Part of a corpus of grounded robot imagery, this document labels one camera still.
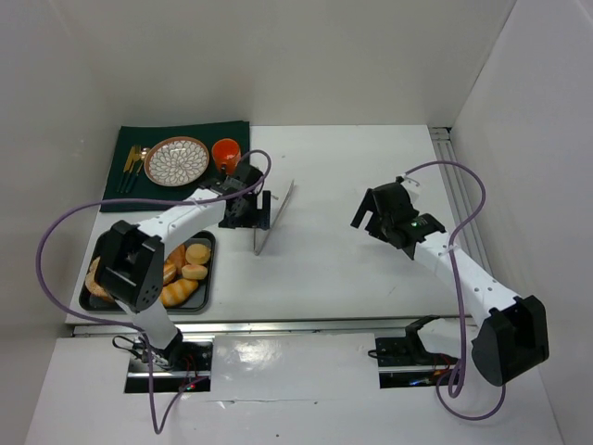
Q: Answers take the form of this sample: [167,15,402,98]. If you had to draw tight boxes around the dark green cloth mat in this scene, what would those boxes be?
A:
[103,121,250,201]

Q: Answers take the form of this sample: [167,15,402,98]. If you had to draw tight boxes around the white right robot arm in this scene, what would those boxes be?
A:
[351,183,549,387]

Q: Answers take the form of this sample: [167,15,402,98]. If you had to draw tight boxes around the brown croissant roll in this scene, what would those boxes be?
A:
[167,244,186,272]

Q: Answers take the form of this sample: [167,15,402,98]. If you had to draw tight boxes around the striped long bread loaf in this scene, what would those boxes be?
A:
[160,278,199,308]

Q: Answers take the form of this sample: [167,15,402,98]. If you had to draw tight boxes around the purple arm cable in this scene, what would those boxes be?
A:
[401,159,508,421]
[35,149,273,436]

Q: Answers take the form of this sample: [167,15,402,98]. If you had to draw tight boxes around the silver metal tongs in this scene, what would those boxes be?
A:
[252,179,295,256]

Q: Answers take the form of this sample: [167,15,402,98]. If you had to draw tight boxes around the round yellow bun upper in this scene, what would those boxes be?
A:
[185,243,211,265]

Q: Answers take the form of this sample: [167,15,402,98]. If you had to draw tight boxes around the round sugar-topped bun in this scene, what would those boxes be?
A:
[84,257,115,303]

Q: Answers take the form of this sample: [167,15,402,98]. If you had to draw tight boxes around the cream sandwich bun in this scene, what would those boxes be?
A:
[163,262,177,286]

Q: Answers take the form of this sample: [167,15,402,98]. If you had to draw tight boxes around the round yellow bun lower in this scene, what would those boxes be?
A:
[182,263,208,281]

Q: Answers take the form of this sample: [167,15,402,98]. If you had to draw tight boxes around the orange mug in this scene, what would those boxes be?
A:
[211,138,242,175]

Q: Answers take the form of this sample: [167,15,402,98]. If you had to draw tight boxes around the aluminium rail right side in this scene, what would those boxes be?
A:
[428,127,489,269]

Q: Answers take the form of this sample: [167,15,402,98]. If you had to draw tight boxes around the gold fork green handle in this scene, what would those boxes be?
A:
[116,145,141,193]

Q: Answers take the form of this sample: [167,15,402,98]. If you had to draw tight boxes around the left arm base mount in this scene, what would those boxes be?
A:
[111,336,213,394]

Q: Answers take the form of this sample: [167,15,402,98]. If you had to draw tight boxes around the aluminium rail front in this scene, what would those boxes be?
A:
[69,315,473,337]

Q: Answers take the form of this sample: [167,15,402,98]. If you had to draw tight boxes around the floral patterned plate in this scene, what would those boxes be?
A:
[144,136,210,187]

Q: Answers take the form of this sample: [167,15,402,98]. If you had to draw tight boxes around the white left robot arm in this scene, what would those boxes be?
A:
[95,161,270,367]

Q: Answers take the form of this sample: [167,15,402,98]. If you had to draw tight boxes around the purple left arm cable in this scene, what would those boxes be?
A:
[35,149,273,436]

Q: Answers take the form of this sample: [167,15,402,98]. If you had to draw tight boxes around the aluminium rail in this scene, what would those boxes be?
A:
[69,315,473,337]
[428,127,489,269]

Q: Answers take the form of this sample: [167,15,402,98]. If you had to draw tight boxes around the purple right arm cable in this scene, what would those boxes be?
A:
[401,159,508,421]

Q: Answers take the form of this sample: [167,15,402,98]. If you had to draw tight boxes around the round yellow bun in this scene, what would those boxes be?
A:
[185,243,211,265]
[182,263,208,281]

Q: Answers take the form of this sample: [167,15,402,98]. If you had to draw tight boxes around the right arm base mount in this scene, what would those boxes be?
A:
[367,315,458,389]

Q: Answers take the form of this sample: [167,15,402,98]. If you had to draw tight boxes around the black baking tray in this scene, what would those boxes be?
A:
[78,231,217,313]

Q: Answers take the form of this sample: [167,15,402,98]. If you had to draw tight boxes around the gold spoon green handle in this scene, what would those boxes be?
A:
[127,147,150,193]

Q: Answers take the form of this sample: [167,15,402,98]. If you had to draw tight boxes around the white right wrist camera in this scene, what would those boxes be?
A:
[396,175,423,196]

